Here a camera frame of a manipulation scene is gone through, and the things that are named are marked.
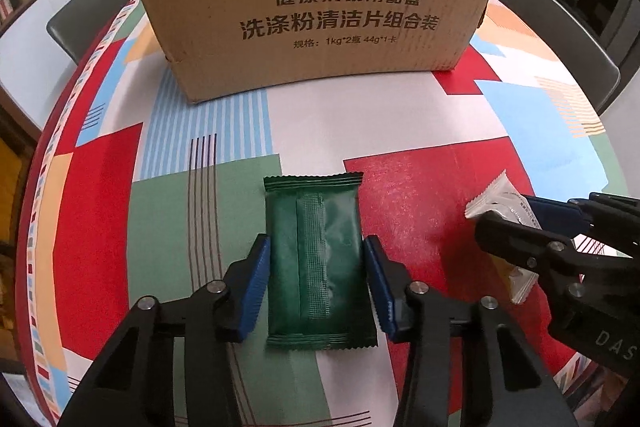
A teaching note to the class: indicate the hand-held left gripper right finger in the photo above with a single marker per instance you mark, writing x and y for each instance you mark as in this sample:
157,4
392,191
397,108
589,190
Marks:
382,287

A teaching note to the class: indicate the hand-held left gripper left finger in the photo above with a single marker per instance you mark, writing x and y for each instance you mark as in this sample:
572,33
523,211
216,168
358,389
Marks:
255,287

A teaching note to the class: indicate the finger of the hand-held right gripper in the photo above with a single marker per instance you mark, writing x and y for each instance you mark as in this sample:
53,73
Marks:
510,237
555,214

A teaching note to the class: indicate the white snack packet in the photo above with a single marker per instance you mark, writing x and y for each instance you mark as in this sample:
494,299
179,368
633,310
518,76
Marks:
492,202

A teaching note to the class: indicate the dark green snack packet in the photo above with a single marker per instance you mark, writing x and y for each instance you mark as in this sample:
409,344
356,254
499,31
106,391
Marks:
320,257

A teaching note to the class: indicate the large cardboard box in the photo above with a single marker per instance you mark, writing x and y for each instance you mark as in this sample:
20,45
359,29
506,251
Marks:
325,47

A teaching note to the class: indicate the dark grey chair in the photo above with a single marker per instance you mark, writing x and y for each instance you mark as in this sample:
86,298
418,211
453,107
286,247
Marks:
560,42
90,17

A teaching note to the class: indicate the white base cabinets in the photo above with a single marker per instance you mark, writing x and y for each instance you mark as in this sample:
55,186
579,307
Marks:
30,47

